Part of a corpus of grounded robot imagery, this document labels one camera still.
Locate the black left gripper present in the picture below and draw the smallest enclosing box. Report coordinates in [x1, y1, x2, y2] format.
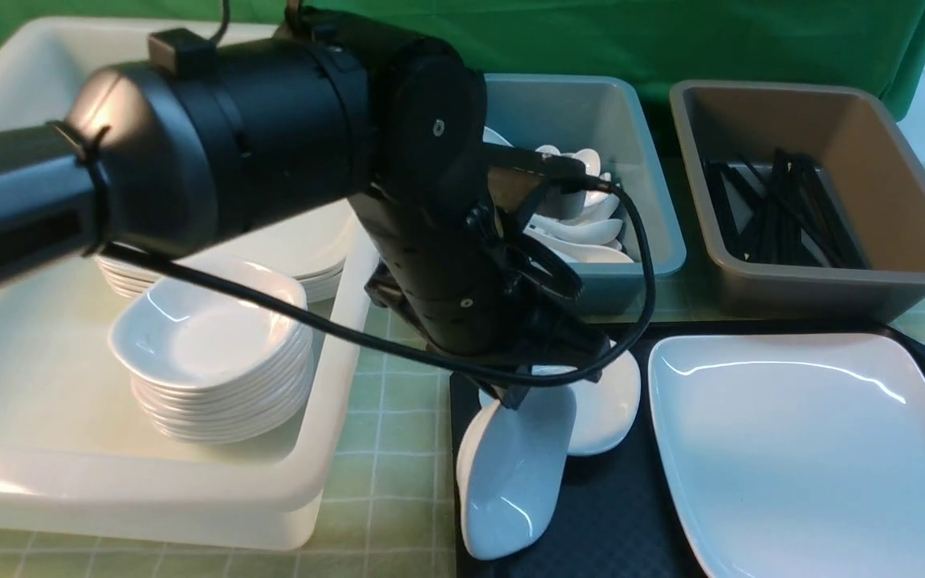
[365, 261, 614, 410]

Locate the white small dish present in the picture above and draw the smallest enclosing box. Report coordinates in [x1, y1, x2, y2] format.
[455, 385, 576, 560]
[465, 352, 640, 463]

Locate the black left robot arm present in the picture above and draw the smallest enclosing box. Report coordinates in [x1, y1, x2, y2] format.
[0, 1, 621, 409]

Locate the large white square plate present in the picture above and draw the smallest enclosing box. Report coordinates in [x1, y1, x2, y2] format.
[647, 333, 925, 577]

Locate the pile of white soup spoons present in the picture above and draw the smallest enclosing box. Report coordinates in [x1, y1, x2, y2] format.
[483, 127, 634, 264]

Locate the stack of white square plates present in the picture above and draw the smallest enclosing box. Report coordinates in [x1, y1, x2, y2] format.
[93, 201, 359, 303]

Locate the teal plastic bin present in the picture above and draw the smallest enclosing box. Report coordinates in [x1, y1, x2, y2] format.
[486, 74, 687, 283]

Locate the black serving tray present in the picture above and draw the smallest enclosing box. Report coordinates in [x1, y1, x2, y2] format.
[454, 320, 925, 577]

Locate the stack of white small bowls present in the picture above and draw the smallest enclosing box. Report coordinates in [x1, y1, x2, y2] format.
[109, 277, 315, 444]

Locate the pile of black chopsticks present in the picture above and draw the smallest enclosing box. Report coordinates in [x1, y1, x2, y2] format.
[701, 148, 870, 270]

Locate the brown plastic bin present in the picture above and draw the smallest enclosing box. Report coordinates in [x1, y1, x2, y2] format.
[670, 80, 925, 322]

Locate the large white plastic tub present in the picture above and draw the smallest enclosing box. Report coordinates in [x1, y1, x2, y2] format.
[0, 16, 388, 551]

